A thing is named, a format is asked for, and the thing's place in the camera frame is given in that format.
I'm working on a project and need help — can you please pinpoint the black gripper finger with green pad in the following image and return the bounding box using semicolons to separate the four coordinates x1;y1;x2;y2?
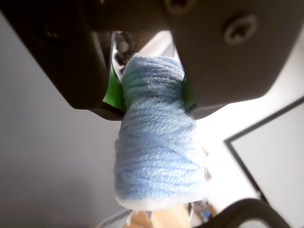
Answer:
166;0;304;120
0;0;124;121

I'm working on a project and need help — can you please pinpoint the light blue yarn block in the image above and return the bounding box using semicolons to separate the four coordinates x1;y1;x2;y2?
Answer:
114;54;208;211

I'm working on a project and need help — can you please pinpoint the black framed white panel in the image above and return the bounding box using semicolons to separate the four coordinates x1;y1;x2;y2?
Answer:
224;96;304;205

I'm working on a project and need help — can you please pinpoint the black curved frame object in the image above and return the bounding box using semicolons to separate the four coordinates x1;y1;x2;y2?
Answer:
206;198;295;228

